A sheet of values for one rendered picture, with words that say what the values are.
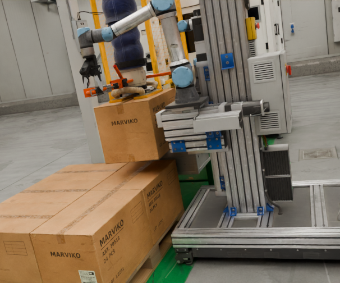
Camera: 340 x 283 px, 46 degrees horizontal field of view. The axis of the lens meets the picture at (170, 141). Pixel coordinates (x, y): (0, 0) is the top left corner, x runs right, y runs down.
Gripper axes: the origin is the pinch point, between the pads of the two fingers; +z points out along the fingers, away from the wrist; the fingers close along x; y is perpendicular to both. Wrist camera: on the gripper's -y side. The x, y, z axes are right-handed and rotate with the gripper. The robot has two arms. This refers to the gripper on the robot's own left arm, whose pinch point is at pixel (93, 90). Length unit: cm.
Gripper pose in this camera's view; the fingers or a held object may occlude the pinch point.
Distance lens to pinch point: 236.3
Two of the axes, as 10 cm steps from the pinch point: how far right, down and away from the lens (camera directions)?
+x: -9.4, 0.8, 3.3
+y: 3.0, -2.7, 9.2
